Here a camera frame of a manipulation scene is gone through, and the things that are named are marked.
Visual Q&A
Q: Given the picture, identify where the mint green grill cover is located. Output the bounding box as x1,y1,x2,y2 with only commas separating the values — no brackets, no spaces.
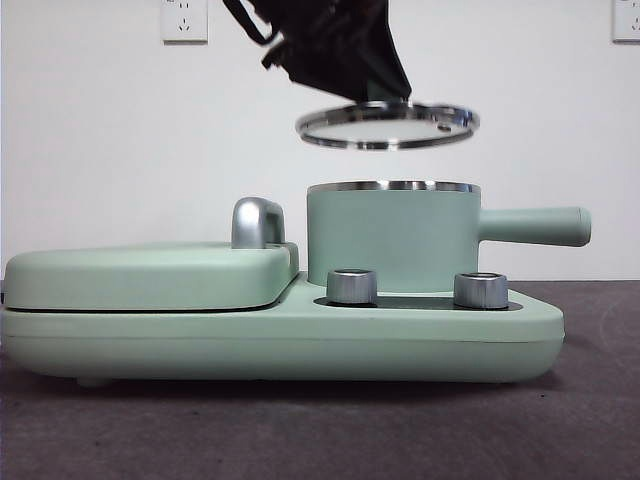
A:
3,240,302,312

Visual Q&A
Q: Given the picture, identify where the white wall socket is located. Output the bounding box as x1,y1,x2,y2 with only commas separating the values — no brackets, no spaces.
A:
161,0,209,44
612,0,640,44

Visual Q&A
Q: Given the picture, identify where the silver control knob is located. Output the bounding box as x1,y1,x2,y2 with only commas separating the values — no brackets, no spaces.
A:
325,268,380,306
453,272,510,310

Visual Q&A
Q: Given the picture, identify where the mint green breakfast machine base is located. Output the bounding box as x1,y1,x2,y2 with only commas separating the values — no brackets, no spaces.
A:
0,272,567,389

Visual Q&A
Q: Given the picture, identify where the silver grill cover handle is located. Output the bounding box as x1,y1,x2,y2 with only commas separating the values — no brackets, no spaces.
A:
231,196,288,250

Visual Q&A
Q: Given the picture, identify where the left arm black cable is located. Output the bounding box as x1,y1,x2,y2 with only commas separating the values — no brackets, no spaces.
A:
222,0,282,47

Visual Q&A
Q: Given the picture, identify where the glass lid with green knob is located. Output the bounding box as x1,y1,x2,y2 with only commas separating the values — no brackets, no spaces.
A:
295,82,482,153

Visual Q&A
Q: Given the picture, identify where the mint green pot with handle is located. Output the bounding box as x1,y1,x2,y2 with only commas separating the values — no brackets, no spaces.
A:
305,180,594,296

